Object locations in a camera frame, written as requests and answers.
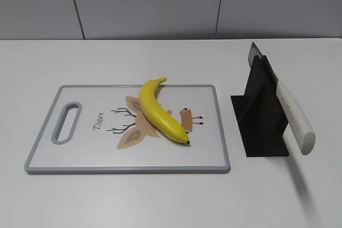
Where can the white-handled kitchen knife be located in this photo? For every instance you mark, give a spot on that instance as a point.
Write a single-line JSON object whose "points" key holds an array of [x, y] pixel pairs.
{"points": [[299, 123]]}

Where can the white grey-rimmed cutting board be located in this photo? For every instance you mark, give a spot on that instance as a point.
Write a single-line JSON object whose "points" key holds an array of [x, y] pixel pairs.
{"points": [[100, 129]]}

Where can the yellow plastic banana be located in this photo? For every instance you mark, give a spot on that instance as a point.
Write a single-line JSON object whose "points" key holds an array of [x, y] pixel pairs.
{"points": [[159, 117]]}

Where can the black knife stand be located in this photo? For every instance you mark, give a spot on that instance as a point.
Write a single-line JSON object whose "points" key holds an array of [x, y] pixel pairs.
{"points": [[259, 114]]}

